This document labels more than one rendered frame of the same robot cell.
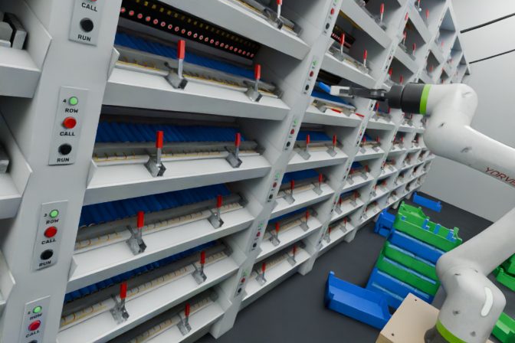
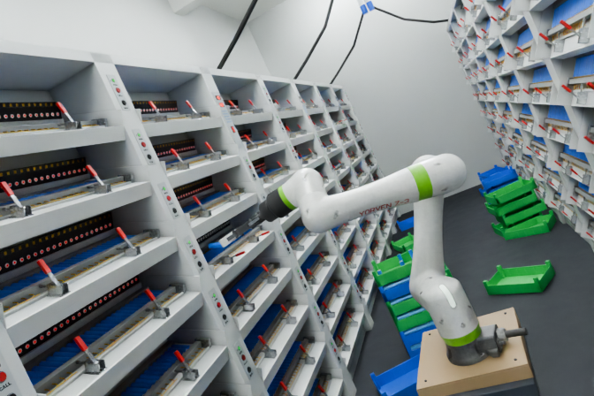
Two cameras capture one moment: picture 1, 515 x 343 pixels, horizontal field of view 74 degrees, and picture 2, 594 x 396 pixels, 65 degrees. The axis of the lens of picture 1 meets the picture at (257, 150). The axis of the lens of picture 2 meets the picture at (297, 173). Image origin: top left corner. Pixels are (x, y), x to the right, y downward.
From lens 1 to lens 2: 49 cm
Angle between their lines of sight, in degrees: 18
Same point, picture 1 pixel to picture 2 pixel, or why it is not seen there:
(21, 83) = not seen: outside the picture
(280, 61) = (163, 263)
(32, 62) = not seen: outside the picture
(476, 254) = (422, 264)
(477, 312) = (450, 308)
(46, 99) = not seen: outside the picture
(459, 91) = (300, 178)
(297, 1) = (137, 213)
